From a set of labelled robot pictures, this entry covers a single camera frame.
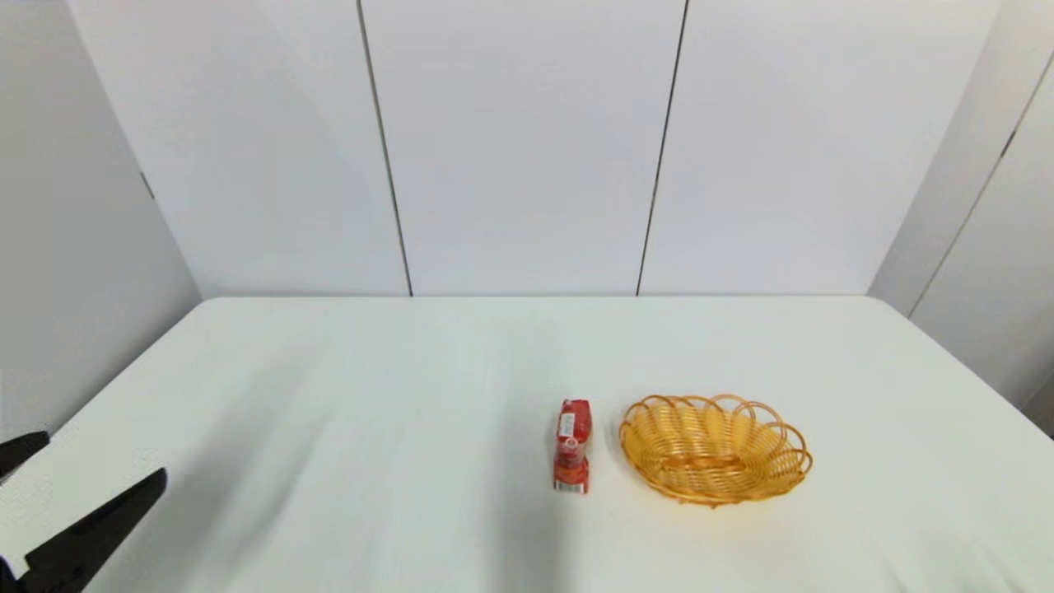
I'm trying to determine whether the yellow woven plastic basket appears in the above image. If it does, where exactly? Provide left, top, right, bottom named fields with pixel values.
left=618, top=393, right=815, bottom=508

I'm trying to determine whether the red snack packet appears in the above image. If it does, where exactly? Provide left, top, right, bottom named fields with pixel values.
left=553, top=399, right=593, bottom=496

